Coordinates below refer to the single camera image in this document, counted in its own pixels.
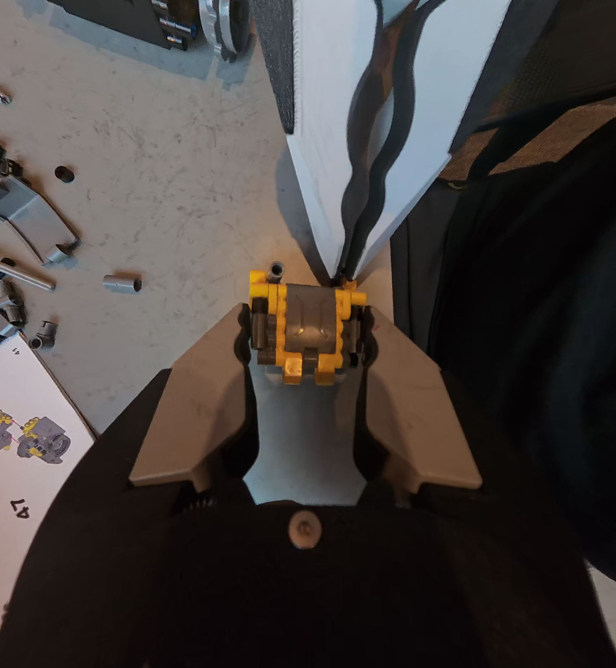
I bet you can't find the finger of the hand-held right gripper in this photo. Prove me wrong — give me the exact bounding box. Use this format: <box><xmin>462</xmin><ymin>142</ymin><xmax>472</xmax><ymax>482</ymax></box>
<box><xmin>346</xmin><ymin>0</ymin><xmax>513</xmax><ymax>278</ymax></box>
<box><xmin>286</xmin><ymin>0</ymin><xmax>388</xmax><ymax>278</ymax></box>

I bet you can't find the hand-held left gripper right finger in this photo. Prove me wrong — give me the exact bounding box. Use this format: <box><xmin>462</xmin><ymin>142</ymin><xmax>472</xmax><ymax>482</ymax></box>
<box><xmin>361</xmin><ymin>305</ymin><xmax>483</xmax><ymax>494</ymax></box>

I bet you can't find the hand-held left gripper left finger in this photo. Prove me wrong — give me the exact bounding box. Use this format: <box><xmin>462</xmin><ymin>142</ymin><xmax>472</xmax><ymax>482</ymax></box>
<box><xmin>129</xmin><ymin>303</ymin><xmax>261</xmax><ymax>492</ymax></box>

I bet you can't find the small yellow grey brick assembly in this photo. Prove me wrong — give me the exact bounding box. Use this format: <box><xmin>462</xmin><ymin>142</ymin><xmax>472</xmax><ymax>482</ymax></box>
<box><xmin>249</xmin><ymin>262</ymin><xmax>368</xmax><ymax>387</ymax></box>

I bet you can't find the pile of building bricks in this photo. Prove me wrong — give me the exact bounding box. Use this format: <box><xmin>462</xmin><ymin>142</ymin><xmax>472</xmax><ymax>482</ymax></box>
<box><xmin>0</xmin><ymin>137</ymin><xmax>58</xmax><ymax>376</ymax></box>

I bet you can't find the grey desk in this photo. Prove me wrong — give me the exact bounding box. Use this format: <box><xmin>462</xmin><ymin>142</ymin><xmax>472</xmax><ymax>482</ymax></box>
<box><xmin>0</xmin><ymin>0</ymin><xmax>394</xmax><ymax>507</ymax></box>

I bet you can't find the yellow black brick vehicle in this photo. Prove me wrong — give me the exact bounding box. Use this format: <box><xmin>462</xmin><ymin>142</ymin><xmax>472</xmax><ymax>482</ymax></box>
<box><xmin>47</xmin><ymin>0</ymin><xmax>254</xmax><ymax>63</ymax></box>

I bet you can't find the person's dark sweater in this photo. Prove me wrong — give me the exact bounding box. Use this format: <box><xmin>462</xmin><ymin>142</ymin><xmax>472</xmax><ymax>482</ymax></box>
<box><xmin>428</xmin><ymin>104</ymin><xmax>616</xmax><ymax>590</ymax></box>

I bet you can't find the small grey connector brick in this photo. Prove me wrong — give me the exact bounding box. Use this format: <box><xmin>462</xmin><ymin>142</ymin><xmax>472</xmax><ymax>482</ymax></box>
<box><xmin>29</xmin><ymin>321</ymin><xmax>59</xmax><ymax>349</ymax></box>

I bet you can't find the open instruction booklet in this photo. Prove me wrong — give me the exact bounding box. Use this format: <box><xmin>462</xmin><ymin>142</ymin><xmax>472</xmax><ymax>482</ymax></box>
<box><xmin>0</xmin><ymin>334</ymin><xmax>97</xmax><ymax>663</ymax></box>

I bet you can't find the grey curved panel piece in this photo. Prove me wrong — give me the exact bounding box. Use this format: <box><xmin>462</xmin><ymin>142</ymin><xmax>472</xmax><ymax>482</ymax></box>
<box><xmin>0</xmin><ymin>167</ymin><xmax>81</xmax><ymax>264</ymax></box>

